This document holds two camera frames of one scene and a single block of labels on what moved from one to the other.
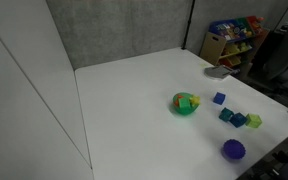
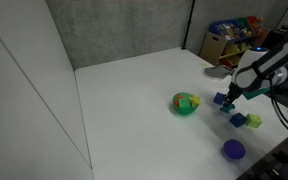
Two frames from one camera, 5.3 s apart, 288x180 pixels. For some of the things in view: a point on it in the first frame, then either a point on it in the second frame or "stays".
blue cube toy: (219, 98) stays
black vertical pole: (189, 22) stays
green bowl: (183, 103) stays
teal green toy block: (226, 114) -> (227, 107)
